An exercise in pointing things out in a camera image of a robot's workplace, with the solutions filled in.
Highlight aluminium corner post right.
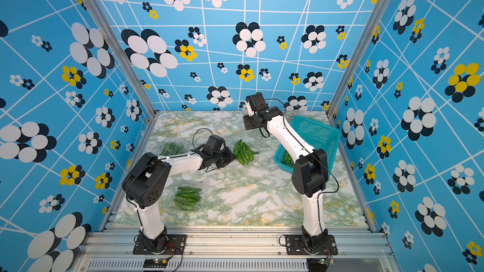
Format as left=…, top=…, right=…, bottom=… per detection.
left=328, top=0, right=391, bottom=120

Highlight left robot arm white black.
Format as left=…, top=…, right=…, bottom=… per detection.
left=122, top=147, right=236, bottom=254

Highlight teal plastic basket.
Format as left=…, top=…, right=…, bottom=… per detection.
left=291, top=116, right=340, bottom=171

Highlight circuit board right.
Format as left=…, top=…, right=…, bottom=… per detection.
left=307, top=258, right=334, bottom=272

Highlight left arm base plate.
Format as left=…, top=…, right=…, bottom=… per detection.
left=133, top=234, right=187, bottom=256

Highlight aluminium corner post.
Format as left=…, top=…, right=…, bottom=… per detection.
left=328, top=0, right=391, bottom=120
left=66, top=0, right=158, bottom=118

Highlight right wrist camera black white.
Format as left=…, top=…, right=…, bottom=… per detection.
left=246, top=92, right=269, bottom=117

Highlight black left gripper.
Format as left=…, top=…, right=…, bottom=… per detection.
left=213, top=146, right=238, bottom=168

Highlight aluminium corner post left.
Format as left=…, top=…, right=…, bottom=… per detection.
left=66, top=0, right=158, bottom=118

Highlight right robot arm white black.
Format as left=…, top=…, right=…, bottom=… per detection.
left=243, top=107, right=329, bottom=253

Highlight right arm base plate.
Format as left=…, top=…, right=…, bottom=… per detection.
left=283, top=234, right=339, bottom=256

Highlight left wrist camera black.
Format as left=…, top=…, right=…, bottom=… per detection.
left=203, top=135, right=225, bottom=156

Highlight green peppers inside basket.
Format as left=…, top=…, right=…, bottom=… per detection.
left=282, top=151, right=294, bottom=168

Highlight green circuit board left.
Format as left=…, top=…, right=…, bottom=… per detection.
left=143, top=258, right=169, bottom=269

